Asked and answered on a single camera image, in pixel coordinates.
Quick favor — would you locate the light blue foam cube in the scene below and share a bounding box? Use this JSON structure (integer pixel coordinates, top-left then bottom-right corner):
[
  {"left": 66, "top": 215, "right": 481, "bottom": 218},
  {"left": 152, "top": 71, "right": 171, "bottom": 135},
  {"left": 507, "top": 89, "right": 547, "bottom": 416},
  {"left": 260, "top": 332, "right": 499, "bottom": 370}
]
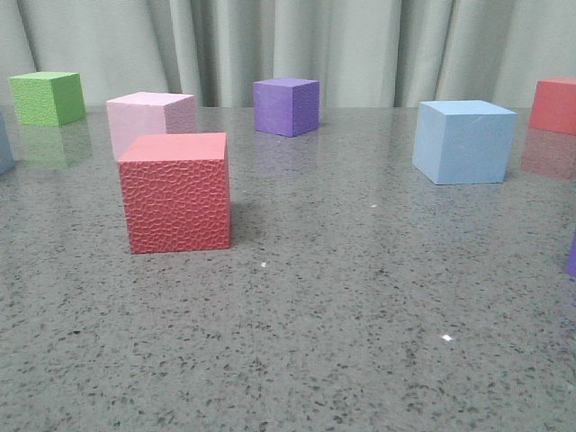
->
[{"left": 412, "top": 100, "right": 517, "bottom": 185}]

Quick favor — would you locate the blue foam cube edge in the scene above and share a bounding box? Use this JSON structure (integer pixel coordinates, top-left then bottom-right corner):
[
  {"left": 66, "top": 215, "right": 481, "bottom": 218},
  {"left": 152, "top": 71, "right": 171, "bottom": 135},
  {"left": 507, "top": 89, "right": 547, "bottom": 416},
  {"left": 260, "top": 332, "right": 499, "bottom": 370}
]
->
[{"left": 0, "top": 115, "right": 15, "bottom": 174}]

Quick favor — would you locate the red textured foam cube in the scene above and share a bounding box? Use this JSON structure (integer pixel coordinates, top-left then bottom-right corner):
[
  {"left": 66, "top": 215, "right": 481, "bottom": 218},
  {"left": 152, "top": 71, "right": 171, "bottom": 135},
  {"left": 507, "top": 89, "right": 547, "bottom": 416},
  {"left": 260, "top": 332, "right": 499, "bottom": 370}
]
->
[{"left": 117, "top": 132, "right": 231, "bottom": 254}]

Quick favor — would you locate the pink foam cube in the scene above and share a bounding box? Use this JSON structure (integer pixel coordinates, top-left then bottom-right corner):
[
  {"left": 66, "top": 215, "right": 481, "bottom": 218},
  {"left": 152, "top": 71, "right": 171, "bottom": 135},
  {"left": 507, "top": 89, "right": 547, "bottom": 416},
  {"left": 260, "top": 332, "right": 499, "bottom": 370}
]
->
[{"left": 106, "top": 92, "right": 196, "bottom": 160}]

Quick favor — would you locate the grey curtain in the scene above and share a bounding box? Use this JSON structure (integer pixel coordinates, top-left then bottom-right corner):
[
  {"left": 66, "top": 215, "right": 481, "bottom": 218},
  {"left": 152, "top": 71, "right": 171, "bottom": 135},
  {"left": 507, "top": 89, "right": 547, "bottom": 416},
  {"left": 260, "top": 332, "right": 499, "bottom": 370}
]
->
[{"left": 1, "top": 1, "right": 575, "bottom": 107}]

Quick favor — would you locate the green foam cube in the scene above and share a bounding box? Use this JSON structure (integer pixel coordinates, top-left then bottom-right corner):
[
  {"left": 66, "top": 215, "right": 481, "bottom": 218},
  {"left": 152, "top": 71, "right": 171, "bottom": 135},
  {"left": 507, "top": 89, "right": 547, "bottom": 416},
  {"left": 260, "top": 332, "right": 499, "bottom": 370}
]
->
[{"left": 8, "top": 72, "right": 86, "bottom": 126}]

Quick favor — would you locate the red foam cube far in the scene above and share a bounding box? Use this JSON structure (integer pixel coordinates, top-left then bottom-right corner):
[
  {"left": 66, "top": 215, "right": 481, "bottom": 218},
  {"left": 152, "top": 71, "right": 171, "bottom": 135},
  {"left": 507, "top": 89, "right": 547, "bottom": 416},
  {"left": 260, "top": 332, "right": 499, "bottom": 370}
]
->
[{"left": 528, "top": 77, "right": 576, "bottom": 135}]

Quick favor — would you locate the purple foam cube near edge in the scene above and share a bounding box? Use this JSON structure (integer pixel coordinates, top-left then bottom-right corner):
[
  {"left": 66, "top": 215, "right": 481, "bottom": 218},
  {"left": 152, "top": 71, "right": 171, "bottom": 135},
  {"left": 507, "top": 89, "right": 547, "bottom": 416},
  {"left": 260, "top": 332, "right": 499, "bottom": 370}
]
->
[{"left": 565, "top": 234, "right": 576, "bottom": 276}]

